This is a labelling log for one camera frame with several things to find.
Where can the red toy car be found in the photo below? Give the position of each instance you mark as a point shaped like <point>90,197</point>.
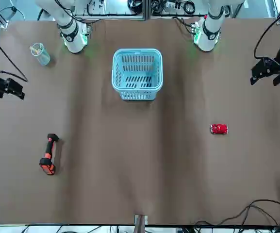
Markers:
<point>219,129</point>

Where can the green highlighter pen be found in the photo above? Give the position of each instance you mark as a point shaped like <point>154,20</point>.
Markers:
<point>44,54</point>

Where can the clear plastic cup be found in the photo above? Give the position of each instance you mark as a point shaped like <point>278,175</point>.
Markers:
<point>42,59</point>

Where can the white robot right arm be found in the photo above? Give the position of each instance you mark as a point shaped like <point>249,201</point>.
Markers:
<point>73,41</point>

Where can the aluminium frame post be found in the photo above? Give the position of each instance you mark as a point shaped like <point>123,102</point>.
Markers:
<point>146,9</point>

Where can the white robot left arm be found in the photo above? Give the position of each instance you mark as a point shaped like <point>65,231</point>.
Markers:
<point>210,36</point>

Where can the yellow highlighter pen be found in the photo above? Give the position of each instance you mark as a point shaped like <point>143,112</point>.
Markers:
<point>34,48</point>

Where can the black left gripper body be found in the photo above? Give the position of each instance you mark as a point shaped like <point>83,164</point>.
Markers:
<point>279,61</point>

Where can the orange black barcode scanner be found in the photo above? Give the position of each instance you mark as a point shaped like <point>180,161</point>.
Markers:
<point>48,155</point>

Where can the light blue plastic basket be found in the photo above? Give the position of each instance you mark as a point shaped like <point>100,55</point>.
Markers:
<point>137,54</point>

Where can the metal table edge bracket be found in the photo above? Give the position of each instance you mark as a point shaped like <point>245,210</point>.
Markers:
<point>141,222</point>

